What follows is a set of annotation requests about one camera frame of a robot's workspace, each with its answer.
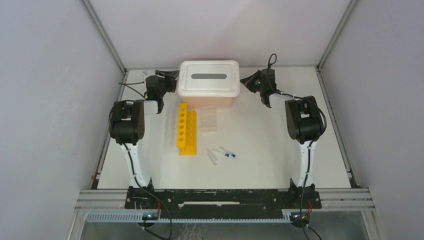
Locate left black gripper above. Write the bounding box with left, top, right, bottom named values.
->
left=154, top=71, right=179, bottom=99

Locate clear tube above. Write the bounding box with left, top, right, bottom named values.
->
left=206, top=148, right=218, bottom=163
left=206, top=153, right=217, bottom=167

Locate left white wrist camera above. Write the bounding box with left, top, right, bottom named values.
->
left=142, top=71, right=150, bottom=81

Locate pink plastic storage bin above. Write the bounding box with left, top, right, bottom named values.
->
left=178, top=94, right=235, bottom=108

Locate clear tube right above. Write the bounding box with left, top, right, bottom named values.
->
left=206, top=148, right=218, bottom=163

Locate yellow test tube rack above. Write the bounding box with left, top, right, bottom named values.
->
left=176, top=102, right=197, bottom=156

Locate clear well plate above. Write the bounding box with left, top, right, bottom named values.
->
left=200, top=106, right=218, bottom=133

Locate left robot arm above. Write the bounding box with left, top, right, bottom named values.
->
left=108, top=70, right=180, bottom=209

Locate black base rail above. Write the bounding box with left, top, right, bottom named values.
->
left=124, top=187, right=322, bottom=221

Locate blue capped tube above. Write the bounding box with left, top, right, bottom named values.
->
left=219, top=146, right=236, bottom=158
left=211, top=148, right=231, bottom=158

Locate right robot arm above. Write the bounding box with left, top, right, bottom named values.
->
left=240, top=68, right=327, bottom=208

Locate translucent white bin lid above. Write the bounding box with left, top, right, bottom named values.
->
left=175, top=60, right=240, bottom=98

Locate clear tube left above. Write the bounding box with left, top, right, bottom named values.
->
left=206, top=153, right=217, bottom=167

